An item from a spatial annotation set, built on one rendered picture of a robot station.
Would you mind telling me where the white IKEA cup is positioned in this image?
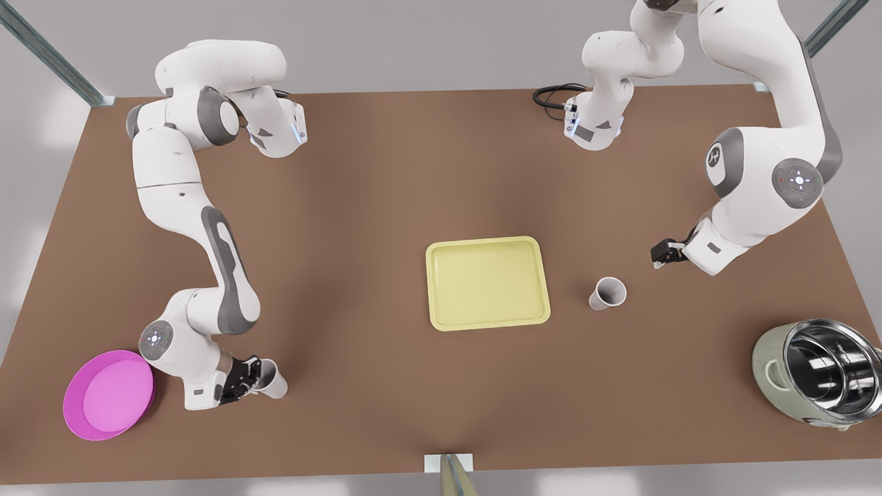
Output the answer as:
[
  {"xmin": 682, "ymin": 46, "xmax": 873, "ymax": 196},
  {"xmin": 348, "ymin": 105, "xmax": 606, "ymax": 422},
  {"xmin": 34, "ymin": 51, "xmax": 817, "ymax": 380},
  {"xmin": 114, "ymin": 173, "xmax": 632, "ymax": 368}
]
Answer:
[
  {"xmin": 588, "ymin": 277, "xmax": 628, "ymax": 311},
  {"xmin": 249, "ymin": 359, "xmax": 289, "ymax": 400}
]

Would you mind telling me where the yellow rectangular tray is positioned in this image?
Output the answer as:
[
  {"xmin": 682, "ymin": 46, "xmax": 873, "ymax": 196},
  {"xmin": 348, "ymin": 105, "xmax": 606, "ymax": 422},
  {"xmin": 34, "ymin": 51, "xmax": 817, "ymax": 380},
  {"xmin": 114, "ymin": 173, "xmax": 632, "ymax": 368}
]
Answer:
[{"xmin": 425, "ymin": 236, "xmax": 552, "ymax": 332}]

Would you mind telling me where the pink round plate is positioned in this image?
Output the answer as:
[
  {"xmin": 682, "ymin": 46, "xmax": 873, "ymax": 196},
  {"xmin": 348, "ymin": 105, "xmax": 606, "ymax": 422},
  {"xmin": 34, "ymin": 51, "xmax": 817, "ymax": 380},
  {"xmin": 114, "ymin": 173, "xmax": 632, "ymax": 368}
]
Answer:
[{"xmin": 63, "ymin": 350, "xmax": 156, "ymax": 442}]

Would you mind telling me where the green pot with steel inside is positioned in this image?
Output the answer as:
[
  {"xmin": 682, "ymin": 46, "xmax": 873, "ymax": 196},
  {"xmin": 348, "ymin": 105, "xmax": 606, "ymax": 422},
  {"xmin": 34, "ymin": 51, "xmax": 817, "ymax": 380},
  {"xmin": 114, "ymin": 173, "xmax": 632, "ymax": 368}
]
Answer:
[{"xmin": 751, "ymin": 318, "xmax": 882, "ymax": 431}]

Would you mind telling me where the black cable loop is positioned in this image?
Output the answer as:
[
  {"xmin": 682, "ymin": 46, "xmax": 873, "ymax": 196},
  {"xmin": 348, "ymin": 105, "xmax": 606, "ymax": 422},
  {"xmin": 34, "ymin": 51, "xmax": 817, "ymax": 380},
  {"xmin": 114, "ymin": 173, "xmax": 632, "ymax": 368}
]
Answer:
[{"xmin": 533, "ymin": 83, "xmax": 591, "ymax": 112}]

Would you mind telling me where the silver frame post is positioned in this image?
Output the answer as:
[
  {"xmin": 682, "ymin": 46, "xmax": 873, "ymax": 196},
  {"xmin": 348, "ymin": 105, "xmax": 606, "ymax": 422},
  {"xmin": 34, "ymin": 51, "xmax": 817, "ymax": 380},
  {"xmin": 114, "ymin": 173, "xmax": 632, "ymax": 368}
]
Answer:
[
  {"xmin": 0, "ymin": 0, "xmax": 117, "ymax": 107},
  {"xmin": 423, "ymin": 453, "xmax": 476, "ymax": 496},
  {"xmin": 753, "ymin": 0, "xmax": 870, "ymax": 93}
]

